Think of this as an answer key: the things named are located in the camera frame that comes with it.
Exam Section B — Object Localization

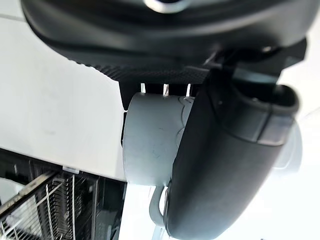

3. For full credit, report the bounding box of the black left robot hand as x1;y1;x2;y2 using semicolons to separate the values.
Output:
19;0;320;238

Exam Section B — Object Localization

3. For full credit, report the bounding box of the white ceramic cup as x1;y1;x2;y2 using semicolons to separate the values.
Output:
121;83;304;240

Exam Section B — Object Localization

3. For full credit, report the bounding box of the dishwasher with dark interior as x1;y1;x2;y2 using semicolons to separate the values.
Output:
0;147;127;240

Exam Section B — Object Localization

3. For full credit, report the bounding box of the wire dishwasher rack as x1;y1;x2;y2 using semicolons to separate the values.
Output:
0;169;101;240

